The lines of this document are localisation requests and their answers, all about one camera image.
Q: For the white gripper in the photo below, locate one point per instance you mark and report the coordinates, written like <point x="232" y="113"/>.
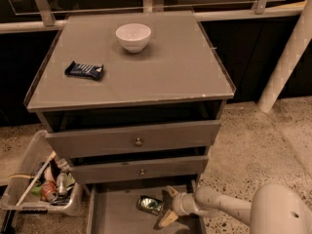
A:
<point x="180" y="203"/>

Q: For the crushed green can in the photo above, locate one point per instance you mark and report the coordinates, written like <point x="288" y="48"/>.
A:
<point x="150" y="205"/>

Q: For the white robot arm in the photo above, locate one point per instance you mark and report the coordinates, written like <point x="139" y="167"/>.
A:
<point x="275" y="209"/>

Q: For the middle grey drawer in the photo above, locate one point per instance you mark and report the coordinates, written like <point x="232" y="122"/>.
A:
<point x="182" y="166"/>

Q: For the grey drawer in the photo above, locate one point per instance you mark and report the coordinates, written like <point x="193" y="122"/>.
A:
<point x="182" y="166"/>
<point x="113" y="207"/>
<point x="113" y="141"/>

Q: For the bottom grey drawer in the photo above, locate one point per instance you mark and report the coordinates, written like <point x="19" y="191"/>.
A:
<point x="113" y="207"/>

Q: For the top grey drawer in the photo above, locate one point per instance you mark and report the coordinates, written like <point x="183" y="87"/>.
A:
<point x="113" y="141"/>

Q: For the grey drawer cabinet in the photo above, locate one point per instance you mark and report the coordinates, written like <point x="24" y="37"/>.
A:
<point x="176" y="78"/>

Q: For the silver crushed can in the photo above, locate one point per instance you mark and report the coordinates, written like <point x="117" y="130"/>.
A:
<point x="61" y="184"/>

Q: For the red crushed can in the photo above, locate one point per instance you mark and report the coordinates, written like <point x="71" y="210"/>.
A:
<point x="49" y="191"/>

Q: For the clear plastic bin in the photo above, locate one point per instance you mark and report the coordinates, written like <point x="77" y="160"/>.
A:
<point x="37" y="153"/>

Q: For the white stick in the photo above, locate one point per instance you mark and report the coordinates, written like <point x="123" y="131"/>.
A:
<point x="31" y="184"/>

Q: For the dark blue snack bar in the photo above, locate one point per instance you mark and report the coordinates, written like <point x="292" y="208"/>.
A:
<point x="82" y="70"/>

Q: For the white ceramic bowl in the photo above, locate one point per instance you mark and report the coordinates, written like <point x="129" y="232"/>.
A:
<point x="133" y="37"/>

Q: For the metal railing with glass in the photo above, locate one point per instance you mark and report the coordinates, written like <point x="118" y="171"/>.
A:
<point x="19" y="16"/>

